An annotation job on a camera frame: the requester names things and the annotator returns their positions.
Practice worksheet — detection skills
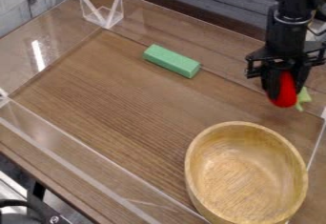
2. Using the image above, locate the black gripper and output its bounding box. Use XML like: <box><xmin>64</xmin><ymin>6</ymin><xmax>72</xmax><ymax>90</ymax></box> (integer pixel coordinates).
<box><xmin>245</xmin><ymin>11</ymin><xmax>326</xmax><ymax>101</ymax></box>

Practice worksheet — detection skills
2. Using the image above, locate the red plush fruit green leaf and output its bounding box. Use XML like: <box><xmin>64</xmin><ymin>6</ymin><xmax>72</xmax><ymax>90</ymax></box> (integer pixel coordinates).
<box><xmin>269</xmin><ymin>71</ymin><xmax>312</xmax><ymax>112</ymax></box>

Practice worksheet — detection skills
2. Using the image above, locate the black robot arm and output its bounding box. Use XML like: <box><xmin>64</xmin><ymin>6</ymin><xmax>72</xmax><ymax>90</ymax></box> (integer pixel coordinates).
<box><xmin>245</xmin><ymin>0</ymin><xmax>326</xmax><ymax>108</ymax></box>

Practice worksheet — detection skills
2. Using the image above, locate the green rectangular block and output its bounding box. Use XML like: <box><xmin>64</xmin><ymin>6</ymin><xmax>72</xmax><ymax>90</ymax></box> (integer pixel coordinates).
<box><xmin>143</xmin><ymin>44</ymin><xmax>201</xmax><ymax>79</ymax></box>

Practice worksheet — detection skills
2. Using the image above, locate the wooden chair in background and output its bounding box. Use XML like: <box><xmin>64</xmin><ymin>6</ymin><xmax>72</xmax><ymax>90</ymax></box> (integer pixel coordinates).
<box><xmin>267</xmin><ymin>0</ymin><xmax>290</xmax><ymax>32</ymax></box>

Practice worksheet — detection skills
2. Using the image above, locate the wooden bowl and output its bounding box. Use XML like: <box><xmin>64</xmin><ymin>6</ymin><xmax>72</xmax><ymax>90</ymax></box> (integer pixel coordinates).
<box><xmin>184</xmin><ymin>121</ymin><xmax>308</xmax><ymax>224</ymax></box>

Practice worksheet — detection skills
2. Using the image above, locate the clear acrylic tray wall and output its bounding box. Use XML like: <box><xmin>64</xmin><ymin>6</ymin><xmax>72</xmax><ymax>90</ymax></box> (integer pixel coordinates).
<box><xmin>0</xmin><ymin>0</ymin><xmax>326</xmax><ymax>224</ymax></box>

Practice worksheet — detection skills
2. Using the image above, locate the clear acrylic corner bracket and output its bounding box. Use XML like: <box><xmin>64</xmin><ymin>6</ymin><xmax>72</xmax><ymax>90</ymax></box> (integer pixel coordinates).
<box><xmin>78</xmin><ymin>0</ymin><xmax>123</xmax><ymax>30</ymax></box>

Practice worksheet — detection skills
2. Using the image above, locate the black cable lower left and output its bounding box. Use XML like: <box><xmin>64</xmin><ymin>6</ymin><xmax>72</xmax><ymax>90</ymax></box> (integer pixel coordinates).
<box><xmin>0</xmin><ymin>198</ymin><xmax>42</xmax><ymax>224</ymax></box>

